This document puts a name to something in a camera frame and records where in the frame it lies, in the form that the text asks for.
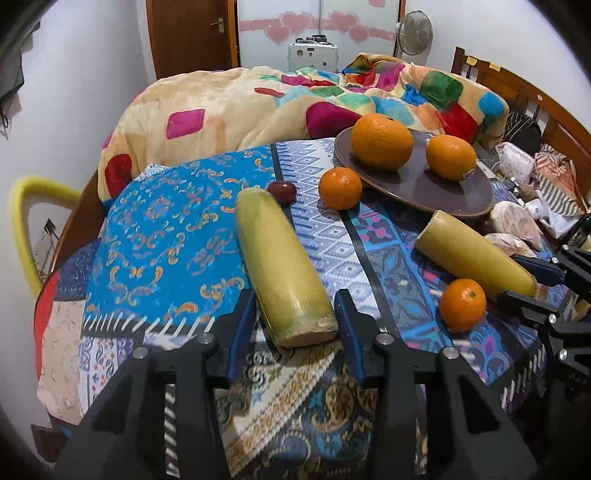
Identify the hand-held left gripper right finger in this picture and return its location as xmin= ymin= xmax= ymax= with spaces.
xmin=333 ymin=289 xmax=539 ymax=480

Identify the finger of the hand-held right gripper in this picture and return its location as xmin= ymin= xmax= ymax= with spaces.
xmin=496 ymin=290 xmax=591 ymax=403
xmin=512 ymin=244 xmax=591 ymax=297

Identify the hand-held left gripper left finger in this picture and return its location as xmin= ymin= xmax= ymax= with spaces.
xmin=53 ymin=290 xmax=258 ymax=480

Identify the short sugarcane piece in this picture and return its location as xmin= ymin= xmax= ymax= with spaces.
xmin=414 ymin=210 xmax=540 ymax=301

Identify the long sugarcane piece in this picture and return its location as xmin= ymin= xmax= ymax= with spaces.
xmin=235 ymin=187 xmax=340 ymax=349

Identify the brown round plate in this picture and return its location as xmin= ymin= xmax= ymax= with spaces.
xmin=333 ymin=126 xmax=495 ymax=217

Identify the pink plastic bag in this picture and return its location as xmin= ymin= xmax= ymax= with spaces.
xmin=484 ymin=200 xmax=544 ymax=259

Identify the small orange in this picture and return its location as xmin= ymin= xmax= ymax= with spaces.
xmin=439 ymin=278 xmax=487 ymax=333
xmin=318 ymin=167 xmax=363 ymax=211

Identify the striped cloth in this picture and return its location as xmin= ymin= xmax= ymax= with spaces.
xmin=536 ymin=145 xmax=588 ymax=217

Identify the white pink patterned bag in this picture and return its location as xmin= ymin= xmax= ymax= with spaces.
xmin=496 ymin=142 xmax=536 ymax=185

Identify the black bag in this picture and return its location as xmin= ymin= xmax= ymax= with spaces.
xmin=501 ymin=111 xmax=542 ymax=155

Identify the dark red jujube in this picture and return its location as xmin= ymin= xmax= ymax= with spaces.
xmin=267 ymin=181 xmax=297 ymax=206

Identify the orange with sticker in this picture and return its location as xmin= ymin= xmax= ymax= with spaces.
xmin=426 ymin=134 xmax=477 ymax=182

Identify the wooden headboard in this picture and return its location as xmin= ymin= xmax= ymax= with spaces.
xmin=450 ymin=46 xmax=591 ymax=204

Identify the large orange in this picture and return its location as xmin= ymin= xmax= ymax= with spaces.
xmin=351 ymin=113 xmax=414 ymax=172

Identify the colourful checked blanket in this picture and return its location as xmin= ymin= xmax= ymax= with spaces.
xmin=99 ymin=53 xmax=511 ymax=204

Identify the yellow chair back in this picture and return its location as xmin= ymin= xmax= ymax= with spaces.
xmin=10 ymin=174 xmax=84 ymax=296

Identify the standing fan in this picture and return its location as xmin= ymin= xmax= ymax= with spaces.
xmin=394 ymin=10 xmax=434 ymax=61

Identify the white appliance with knobs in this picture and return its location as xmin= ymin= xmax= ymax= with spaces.
xmin=287 ymin=34 xmax=340 ymax=75

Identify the brown wooden door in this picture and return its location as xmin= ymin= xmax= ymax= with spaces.
xmin=146 ymin=0 xmax=240 ymax=79

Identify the wardrobe door with pink hearts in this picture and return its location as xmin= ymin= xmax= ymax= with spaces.
xmin=236 ymin=0 xmax=407 ymax=75

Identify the dark hanging clothing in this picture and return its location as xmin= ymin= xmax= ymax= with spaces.
xmin=0 ymin=46 xmax=25 ymax=139

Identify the wooden bed frame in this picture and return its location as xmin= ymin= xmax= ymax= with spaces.
xmin=50 ymin=171 xmax=108 ymax=278

